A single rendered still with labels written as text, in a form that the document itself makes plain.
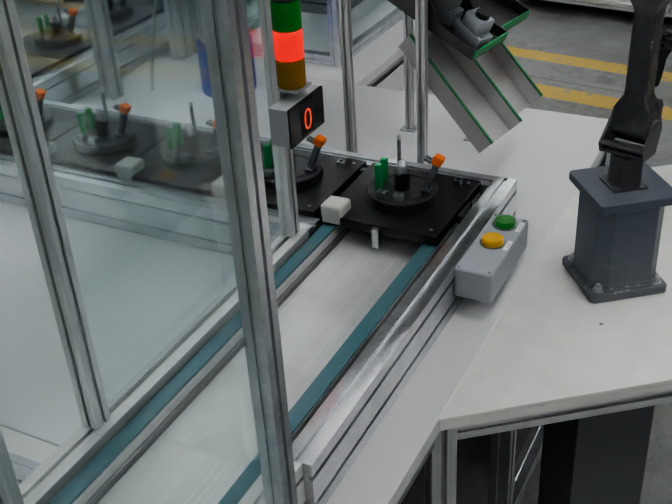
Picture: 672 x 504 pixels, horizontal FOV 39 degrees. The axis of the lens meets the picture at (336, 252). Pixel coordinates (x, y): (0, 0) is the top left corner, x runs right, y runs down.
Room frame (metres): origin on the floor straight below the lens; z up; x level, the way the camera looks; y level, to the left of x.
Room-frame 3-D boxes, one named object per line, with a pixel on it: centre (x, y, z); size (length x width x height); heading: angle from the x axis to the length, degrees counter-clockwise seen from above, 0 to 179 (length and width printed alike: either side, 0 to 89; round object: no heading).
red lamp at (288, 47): (1.55, 0.06, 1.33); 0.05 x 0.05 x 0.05
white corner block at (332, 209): (1.62, 0.00, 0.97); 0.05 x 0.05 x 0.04; 61
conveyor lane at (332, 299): (1.41, 0.03, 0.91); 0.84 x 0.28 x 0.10; 151
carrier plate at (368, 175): (1.66, -0.14, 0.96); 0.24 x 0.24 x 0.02; 61
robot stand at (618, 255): (1.50, -0.52, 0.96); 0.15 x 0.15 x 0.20; 9
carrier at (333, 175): (1.79, 0.09, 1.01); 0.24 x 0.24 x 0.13; 61
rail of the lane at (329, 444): (1.35, -0.14, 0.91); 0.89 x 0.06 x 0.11; 151
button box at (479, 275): (1.48, -0.29, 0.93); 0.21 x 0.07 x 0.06; 151
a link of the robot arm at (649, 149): (1.50, -0.52, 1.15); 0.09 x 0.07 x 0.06; 47
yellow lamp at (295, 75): (1.55, 0.06, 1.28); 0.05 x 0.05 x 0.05
